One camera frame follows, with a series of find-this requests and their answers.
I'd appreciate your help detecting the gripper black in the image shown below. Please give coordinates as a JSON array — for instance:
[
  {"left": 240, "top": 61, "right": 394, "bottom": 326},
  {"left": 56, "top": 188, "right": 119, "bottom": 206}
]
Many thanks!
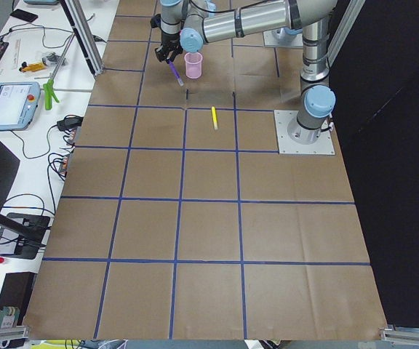
[{"left": 155, "top": 31, "right": 183, "bottom": 64}]

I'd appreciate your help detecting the purple pen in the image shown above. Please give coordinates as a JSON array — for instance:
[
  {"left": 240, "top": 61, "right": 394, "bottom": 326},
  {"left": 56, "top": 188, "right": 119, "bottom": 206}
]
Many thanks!
[{"left": 167, "top": 60, "right": 184, "bottom": 87}]

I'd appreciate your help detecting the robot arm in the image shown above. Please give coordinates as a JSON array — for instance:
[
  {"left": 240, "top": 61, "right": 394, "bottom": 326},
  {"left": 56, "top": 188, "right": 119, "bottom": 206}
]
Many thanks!
[{"left": 150, "top": 1, "right": 336, "bottom": 145}]

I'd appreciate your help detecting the pink mesh cup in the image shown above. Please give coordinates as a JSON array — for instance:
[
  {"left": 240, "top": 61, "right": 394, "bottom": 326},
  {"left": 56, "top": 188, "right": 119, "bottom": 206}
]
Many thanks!
[{"left": 184, "top": 52, "right": 203, "bottom": 79}]

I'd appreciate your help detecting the yellow pen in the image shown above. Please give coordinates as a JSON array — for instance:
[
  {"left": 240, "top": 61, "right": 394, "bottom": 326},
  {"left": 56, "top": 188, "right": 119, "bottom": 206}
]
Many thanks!
[{"left": 211, "top": 106, "right": 219, "bottom": 131}]

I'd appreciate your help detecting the green grabber tool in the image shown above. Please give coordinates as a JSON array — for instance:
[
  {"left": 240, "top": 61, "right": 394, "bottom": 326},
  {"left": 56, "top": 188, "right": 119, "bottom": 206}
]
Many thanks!
[{"left": 43, "top": 33, "right": 75, "bottom": 111}]

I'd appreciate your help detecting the yellow toy vehicle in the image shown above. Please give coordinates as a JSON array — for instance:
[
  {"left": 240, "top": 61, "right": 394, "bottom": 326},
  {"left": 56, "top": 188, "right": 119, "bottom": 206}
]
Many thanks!
[{"left": 19, "top": 62, "right": 47, "bottom": 73}]

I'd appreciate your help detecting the black smartphone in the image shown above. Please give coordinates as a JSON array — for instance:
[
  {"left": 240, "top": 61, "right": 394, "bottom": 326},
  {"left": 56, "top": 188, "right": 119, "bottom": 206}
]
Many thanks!
[{"left": 10, "top": 9, "right": 38, "bottom": 23}]

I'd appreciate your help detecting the teach pendant tablet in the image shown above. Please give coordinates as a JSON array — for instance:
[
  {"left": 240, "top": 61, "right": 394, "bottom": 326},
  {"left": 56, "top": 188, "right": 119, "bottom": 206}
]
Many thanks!
[{"left": 0, "top": 82, "right": 41, "bottom": 132}]

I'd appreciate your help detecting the black monitor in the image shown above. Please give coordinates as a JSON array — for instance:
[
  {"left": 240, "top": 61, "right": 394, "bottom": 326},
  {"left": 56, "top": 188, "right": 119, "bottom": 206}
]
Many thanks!
[{"left": 0, "top": 141, "right": 50, "bottom": 260}]

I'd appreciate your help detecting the aluminium frame post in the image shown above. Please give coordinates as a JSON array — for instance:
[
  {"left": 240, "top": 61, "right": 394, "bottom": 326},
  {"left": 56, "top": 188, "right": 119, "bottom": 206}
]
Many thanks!
[{"left": 60, "top": 0, "right": 104, "bottom": 77}]

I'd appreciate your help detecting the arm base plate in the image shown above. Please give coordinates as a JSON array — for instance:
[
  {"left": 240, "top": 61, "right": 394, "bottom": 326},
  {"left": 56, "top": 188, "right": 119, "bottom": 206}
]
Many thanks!
[
  {"left": 274, "top": 110, "right": 335, "bottom": 156},
  {"left": 263, "top": 28, "right": 303, "bottom": 49}
]

